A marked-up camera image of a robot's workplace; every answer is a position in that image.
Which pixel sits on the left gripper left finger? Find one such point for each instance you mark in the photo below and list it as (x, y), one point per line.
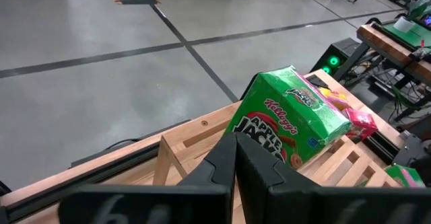
(151, 204)

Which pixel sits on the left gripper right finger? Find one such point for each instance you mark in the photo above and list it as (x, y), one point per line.
(303, 204)

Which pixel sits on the red Froot Loops box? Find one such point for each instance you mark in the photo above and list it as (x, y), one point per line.
(362, 123)

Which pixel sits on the yellow cereal box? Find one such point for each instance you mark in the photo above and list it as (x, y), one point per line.
(331, 94)

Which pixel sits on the wooden slatted shelf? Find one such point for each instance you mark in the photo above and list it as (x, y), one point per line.
(347, 163)

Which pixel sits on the black computer tower green lights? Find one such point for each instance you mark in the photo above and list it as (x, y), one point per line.
(336, 54)

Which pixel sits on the black-legged workbench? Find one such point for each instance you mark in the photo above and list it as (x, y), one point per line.
(387, 45)

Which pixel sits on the green workbench mat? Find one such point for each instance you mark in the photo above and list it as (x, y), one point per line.
(414, 37)

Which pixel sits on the white paper roll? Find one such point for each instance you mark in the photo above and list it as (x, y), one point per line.
(404, 25)

